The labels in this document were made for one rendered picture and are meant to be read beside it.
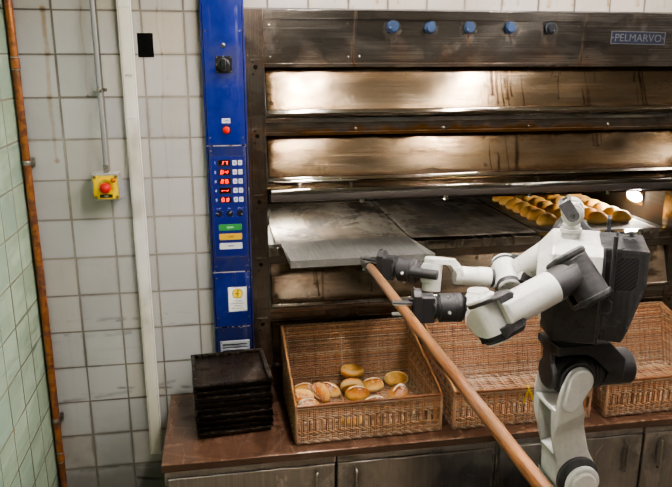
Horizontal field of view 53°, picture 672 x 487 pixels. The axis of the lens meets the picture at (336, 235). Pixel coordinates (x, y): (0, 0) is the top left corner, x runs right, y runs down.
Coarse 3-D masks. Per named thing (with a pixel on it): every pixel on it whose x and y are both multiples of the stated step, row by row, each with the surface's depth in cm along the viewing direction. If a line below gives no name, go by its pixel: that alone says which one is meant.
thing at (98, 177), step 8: (96, 176) 250; (104, 176) 251; (112, 176) 251; (120, 176) 256; (96, 184) 251; (112, 184) 252; (120, 184) 255; (96, 192) 252; (112, 192) 253; (120, 192) 254; (96, 200) 253
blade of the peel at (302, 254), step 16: (320, 240) 285; (336, 240) 285; (352, 240) 285; (368, 240) 285; (384, 240) 285; (400, 240) 285; (288, 256) 256; (304, 256) 262; (320, 256) 262; (336, 256) 262; (352, 256) 262; (400, 256) 255; (416, 256) 256
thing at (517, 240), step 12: (624, 228) 307; (636, 228) 307; (648, 228) 307; (660, 228) 307; (420, 240) 287; (432, 240) 287; (444, 240) 288; (456, 240) 288; (468, 240) 289; (480, 240) 290; (492, 240) 291; (504, 240) 292; (516, 240) 293; (528, 240) 294; (540, 240) 295; (276, 252) 277
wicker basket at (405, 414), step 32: (384, 320) 289; (288, 352) 281; (320, 352) 283; (352, 352) 286; (384, 352) 288; (416, 352) 279; (288, 384) 258; (384, 384) 287; (416, 384) 281; (288, 416) 262; (320, 416) 243; (352, 416) 245; (384, 416) 262; (416, 416) 250
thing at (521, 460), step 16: (384, 288) 219; (416, 320) 191; (432, 352) 172; (448, 368) 162; (464, 384) 153; (480, 400) 146; (480, 416) 142; (496, 432) 135; (512, 448) 129; (528, 464) 123; (528, 480) 121; (544, 480) 118
